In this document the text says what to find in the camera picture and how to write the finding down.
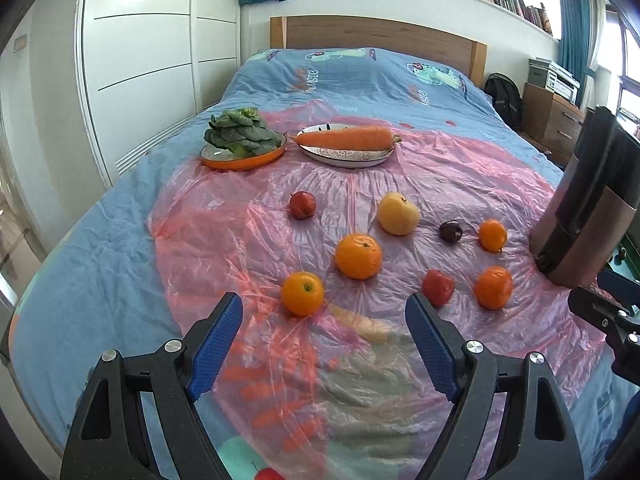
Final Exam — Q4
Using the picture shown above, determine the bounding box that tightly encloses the red fruit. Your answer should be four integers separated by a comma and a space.
422, 269, 456, 308

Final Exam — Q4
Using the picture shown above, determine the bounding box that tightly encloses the wooden cabinet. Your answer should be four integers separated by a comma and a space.
520, 82, 586, 161

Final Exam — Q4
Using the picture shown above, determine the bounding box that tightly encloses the steel black electric kettle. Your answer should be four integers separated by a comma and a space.
530, 105, 640, 288

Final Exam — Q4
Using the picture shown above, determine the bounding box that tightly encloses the grey printer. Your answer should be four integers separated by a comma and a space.
528, 58, 581, 103

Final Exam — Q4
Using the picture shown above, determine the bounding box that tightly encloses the carrot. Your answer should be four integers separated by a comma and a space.
296, 126, 403, 150

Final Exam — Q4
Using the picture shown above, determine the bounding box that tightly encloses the black backpack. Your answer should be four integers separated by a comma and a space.
484, 73, 524, 131

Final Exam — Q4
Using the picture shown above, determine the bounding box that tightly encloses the white wardrobe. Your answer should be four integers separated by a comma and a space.
80, 0, 243, 186

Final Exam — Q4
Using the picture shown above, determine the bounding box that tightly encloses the large orange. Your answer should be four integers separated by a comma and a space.
335, 233, 383, 280

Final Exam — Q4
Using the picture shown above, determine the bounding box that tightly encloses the wooden headboard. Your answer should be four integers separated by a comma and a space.
270, 16, 488, 88

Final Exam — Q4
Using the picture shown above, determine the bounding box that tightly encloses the yellow apple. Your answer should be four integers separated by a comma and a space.
377, 192, 421, 236

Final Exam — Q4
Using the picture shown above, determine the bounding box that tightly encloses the orange plate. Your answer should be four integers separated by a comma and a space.
200, 135, 289, 171

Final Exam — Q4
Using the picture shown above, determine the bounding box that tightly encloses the small red plum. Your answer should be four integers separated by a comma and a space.
289, 191, 317, 220

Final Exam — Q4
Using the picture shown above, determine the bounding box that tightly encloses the green tray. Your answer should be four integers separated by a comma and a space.
606, 245, 636, 277

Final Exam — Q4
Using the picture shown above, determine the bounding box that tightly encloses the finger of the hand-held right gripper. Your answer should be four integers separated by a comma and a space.
597, 267, 640, 306
567, 285, 640, 333

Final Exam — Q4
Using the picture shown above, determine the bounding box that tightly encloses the white patterned plate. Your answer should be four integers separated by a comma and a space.
295, 124, 398, 169

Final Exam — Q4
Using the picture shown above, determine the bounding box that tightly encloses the pink plastic sheet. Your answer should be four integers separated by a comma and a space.
147, 100, 608, 480

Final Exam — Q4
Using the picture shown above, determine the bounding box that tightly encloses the window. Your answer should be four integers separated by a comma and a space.
602, 0, 640, 131

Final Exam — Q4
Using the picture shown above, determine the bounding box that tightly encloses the small orange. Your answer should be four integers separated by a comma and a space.
478, 219, 508, 253

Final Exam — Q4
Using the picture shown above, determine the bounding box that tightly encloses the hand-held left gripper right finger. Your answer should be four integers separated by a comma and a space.
405, 292, 586, 480

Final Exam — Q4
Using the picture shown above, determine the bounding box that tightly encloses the green bok choy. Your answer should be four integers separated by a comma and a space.
204, 108, 283, 158

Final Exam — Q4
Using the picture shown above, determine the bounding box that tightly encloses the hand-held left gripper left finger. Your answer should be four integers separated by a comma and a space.
60, 291, 244, 480

